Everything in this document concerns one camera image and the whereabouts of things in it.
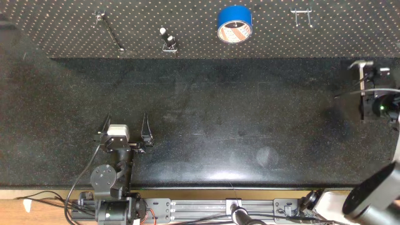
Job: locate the roll of blue tape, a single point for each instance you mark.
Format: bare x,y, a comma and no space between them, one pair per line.
234,14

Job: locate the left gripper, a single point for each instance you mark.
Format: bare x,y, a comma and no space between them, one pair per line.
117,145

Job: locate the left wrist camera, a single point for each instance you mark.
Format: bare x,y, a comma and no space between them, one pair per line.
118,131

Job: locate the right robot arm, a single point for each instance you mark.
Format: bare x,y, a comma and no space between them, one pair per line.
372,193

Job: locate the hammer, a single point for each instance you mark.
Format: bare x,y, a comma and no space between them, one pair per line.
361,78

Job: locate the wrench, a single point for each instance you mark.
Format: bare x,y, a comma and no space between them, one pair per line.
111,32

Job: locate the metal hook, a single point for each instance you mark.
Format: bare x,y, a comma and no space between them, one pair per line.
301,11
168,49
97,12
235,23

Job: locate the pliers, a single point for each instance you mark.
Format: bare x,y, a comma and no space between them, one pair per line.
165,37

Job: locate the mounting rail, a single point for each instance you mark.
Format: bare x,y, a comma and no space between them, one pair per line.
203,211

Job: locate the white tape piece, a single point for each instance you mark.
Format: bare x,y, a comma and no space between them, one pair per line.
27,204

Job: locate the black pegboard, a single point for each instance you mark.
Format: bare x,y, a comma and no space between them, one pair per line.
328,37

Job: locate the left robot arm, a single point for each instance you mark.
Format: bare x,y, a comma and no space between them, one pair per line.
109,184

